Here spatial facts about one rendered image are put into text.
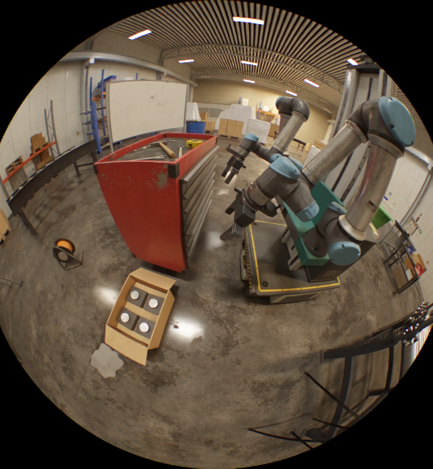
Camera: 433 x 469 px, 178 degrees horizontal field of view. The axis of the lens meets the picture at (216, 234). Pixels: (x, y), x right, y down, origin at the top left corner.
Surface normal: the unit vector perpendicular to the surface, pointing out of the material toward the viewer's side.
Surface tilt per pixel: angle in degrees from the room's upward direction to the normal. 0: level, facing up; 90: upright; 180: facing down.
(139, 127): 90
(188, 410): 0
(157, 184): 90
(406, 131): 82
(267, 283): 0
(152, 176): 90
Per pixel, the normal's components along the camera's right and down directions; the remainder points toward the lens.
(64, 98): 0.97, 0.22
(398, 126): -0.43, 0.54
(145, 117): 0.80, 0.51
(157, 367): 0.12, -0.66
